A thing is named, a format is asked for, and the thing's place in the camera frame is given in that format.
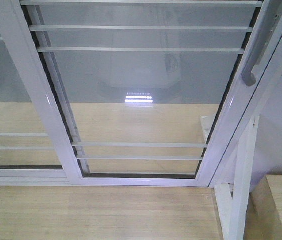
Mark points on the light wooden base platform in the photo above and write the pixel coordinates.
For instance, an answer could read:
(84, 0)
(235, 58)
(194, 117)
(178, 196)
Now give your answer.
(105, 212)

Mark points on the fixed glass door panel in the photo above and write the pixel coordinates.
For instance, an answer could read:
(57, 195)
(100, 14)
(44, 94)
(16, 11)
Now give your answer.
(6, 87)

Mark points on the light wooden box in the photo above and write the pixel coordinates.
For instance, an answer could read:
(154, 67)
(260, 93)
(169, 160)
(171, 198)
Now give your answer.
(267, 199)

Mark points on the white framed sliding glass door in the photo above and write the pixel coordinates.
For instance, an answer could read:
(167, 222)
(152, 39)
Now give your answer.
(132, 52)

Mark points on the white triangular support bracket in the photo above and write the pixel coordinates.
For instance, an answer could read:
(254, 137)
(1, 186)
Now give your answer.
(232, 204)

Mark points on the white rear support bracket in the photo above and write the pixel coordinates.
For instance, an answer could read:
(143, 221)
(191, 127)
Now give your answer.
(206, 125)

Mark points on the grey curved door handle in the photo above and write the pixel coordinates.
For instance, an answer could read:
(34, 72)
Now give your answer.
(264, 26)

